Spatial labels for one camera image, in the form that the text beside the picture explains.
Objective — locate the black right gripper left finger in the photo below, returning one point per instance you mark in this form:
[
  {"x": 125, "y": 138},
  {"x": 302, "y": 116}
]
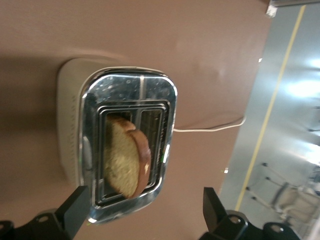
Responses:
[{"x": 70, "y": 215}]

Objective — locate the beige chrome toaster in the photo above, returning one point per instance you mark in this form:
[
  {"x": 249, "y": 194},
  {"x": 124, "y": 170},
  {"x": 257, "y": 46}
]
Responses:
[{"x": 120, "y": 92}]

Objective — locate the metal table corner bracket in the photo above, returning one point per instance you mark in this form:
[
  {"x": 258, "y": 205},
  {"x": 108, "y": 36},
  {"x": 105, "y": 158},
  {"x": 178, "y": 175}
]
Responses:
[{"x": 272, "y": 11}]

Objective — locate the office chair with castors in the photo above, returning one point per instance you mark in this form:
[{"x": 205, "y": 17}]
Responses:
[{"x": 292, "y": 197}]

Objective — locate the bread slice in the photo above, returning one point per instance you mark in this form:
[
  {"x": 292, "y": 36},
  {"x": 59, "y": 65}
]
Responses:
[{"x": 125, "y": 160}]

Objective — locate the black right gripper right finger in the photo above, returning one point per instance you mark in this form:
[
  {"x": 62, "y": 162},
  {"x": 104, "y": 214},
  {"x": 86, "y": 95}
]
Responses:
[{"x": 217, "y": 220}]

